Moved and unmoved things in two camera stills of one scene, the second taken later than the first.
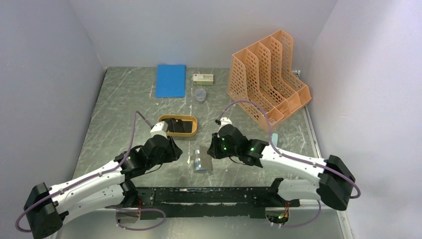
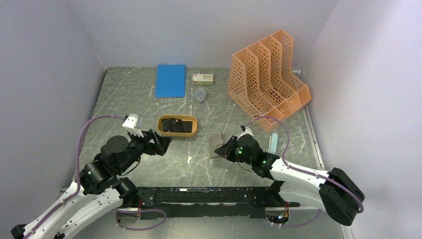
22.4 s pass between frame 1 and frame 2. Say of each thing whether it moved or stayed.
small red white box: stayed
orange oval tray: stayed
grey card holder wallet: moved
